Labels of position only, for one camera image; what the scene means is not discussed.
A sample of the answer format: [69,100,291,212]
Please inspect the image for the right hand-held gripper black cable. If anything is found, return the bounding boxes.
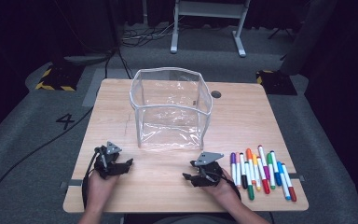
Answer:
[220,174,242,202]

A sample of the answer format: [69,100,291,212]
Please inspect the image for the person's left hand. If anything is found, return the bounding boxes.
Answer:
[86,170,119,208]

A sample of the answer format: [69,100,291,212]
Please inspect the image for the orange marker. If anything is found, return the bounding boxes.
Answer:
[245,147,257,185]

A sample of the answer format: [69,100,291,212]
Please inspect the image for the person's grey lap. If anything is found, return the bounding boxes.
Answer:
[153,214,234,224]

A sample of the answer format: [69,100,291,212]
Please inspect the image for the light blue marker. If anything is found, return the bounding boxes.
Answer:
[276,161,292,201]

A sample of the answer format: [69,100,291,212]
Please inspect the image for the black tripod legs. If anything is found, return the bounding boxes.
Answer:
[267,27,295,40]

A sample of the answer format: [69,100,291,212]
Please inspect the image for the magenta marker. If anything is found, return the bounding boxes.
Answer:
[257,145,271,181]

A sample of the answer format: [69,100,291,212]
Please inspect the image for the black marker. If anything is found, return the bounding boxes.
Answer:
[240,152,249,190]

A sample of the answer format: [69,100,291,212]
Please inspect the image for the grey covered post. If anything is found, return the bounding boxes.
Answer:
[279,0,338,77]

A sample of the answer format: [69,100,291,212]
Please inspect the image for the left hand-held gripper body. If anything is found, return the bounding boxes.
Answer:
[93,141,122,180]

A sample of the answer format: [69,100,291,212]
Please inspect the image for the brown-red marker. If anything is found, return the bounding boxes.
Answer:
[281,162,297,203]

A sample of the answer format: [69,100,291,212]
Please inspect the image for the person's right hand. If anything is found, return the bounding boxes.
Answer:
[202,169,241,203]

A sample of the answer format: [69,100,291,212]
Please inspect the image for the grey stand base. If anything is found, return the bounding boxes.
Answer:
[63,53,115,67]

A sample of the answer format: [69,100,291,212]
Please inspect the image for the white metal stand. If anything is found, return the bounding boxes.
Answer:
[170,0,251,58]

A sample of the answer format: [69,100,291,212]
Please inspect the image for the left hand-held gripper black cable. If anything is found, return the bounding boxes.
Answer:
[81,147,103,209]

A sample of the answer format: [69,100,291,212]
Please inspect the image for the purple marker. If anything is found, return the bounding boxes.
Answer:
[229,152,238,185]

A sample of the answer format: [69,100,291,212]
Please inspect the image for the yellow marker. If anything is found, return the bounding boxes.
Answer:
[252,153,262,191]

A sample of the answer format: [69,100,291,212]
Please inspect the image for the dark green marker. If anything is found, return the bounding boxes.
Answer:
[244,161,255,202]

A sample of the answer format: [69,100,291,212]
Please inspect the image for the dark blue marker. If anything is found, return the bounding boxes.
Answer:
[269,150,282,187]

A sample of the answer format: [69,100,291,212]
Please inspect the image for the light green marker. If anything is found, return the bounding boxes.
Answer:
[266,152,277,190]

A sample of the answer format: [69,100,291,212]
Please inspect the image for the red marker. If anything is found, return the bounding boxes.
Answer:
[256,156,271,195]

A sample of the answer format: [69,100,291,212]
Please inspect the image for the yellow-black striped base plate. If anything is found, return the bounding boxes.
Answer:
[255,69,298,96]
[34,63,85,92]

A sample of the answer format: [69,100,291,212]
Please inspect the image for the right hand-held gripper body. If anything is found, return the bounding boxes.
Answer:
[194,151,225,188]

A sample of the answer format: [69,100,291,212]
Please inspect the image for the clear plastic pouch white trim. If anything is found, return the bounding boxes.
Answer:
[130,66,213,151]

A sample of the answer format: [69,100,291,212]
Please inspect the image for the tangle of floor cables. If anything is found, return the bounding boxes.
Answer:
[120,17,185,49]

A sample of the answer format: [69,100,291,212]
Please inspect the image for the hand-held gripper black cable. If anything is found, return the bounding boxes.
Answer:
[81,147,103,209]
[220,174,242,202]

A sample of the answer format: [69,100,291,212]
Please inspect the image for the pink marker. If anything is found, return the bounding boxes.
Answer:
[235,151,242,189]

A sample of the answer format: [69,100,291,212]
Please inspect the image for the long black floor cable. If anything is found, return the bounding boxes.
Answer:
[0,105,95,222]

